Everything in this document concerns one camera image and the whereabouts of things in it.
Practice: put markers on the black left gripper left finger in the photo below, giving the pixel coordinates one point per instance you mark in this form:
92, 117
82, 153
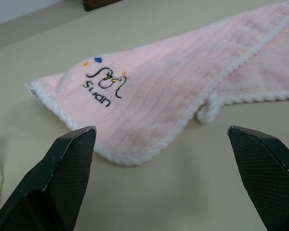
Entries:
50, 183

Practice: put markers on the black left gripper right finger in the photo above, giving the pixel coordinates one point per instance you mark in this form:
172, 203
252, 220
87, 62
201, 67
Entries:
267, 183

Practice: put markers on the pink towel with swan embroidery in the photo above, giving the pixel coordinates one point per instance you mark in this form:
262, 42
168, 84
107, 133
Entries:
173, 86

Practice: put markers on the dark brown wooden object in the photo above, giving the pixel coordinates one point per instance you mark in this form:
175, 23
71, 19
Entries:
97, 3

